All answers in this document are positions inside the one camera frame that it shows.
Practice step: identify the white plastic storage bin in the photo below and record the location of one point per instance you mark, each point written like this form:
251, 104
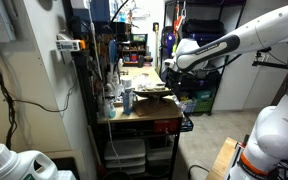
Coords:
125, 150

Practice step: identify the white detergent jug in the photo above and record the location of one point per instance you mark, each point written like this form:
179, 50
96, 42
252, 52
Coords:
10, 165

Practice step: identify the red tool drawer box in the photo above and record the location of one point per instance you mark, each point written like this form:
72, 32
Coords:
165, 126

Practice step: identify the black metal shelving rack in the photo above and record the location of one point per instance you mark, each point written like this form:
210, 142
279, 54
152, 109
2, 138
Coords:
165, 20

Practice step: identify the small dark shelf organizer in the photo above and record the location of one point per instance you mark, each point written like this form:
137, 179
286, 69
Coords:
134, 50

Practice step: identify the white orange wall device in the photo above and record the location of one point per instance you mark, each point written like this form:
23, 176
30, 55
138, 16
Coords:
69, 45

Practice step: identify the green plastic crate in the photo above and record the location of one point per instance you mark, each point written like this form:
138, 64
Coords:
204, 104

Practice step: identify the white capped spray can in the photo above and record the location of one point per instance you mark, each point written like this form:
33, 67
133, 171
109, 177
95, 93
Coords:
128, 100

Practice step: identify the wooden board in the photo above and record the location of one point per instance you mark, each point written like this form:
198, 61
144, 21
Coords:
220, 160
154, 107

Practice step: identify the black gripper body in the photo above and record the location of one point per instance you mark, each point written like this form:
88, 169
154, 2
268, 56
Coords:
174, 80

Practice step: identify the wooden top workbench black frame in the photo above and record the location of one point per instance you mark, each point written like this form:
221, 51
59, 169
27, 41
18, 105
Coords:
140, 118

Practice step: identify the small clear blue bottle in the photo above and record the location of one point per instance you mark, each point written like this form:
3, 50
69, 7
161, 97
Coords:
112, 111

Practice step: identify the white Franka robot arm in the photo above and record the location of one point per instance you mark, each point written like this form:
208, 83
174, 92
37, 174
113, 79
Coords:
277, 133

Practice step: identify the purple hanging tool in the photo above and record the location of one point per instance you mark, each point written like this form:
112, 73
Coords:
169, 41

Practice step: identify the pale blue plastic crate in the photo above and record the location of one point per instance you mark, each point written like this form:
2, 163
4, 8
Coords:
189, 107

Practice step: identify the black suitcase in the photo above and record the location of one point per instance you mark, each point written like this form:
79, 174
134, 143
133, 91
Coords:
202, 26

